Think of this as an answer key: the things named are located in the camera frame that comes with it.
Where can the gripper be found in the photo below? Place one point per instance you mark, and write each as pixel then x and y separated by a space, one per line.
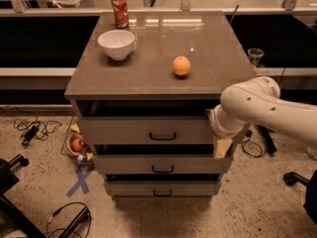
pixel 217 122

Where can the grey top drawer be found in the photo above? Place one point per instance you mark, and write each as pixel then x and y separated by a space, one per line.
pixel 146 130

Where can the grey drawer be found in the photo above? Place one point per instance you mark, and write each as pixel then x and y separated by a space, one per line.
pixel 146 130
pixel 160 164
pixel 161 188

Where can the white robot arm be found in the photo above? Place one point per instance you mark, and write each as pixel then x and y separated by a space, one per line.
pixel 257 101

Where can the grey drawer cabinet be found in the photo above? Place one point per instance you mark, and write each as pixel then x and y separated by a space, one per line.
pixel 144 84

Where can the grey middle drawer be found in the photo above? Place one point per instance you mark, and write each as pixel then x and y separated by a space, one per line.
pixel 160 164

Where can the grey bottom drawer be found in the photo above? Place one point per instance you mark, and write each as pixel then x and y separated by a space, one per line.
pixel 161 188

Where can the black bar right floor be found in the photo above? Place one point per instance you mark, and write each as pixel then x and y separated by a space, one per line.
pixel 270 146

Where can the orange fruit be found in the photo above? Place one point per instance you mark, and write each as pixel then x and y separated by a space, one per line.
pixel 181 66

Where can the clear glass cup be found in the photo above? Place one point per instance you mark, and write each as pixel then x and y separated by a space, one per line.
pixel 255 55

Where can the black chair leg right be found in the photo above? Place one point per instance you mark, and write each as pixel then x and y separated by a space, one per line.
pixel 292 178

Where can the white ceramic bowl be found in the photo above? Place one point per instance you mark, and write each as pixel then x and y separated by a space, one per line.
pixel 116 44

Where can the red apple in basket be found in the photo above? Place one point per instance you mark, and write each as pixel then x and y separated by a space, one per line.
pixel 77 145

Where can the blue tape cross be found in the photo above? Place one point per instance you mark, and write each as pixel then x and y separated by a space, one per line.
pixel 81 181

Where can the crushed red soda can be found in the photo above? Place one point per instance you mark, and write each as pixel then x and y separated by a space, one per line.
pixel 120 9

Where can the wire basket on floor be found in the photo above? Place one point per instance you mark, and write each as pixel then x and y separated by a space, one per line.
pixel 82 158

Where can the black power adapter with cable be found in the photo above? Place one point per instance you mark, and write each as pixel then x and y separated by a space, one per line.
pixel 32 128

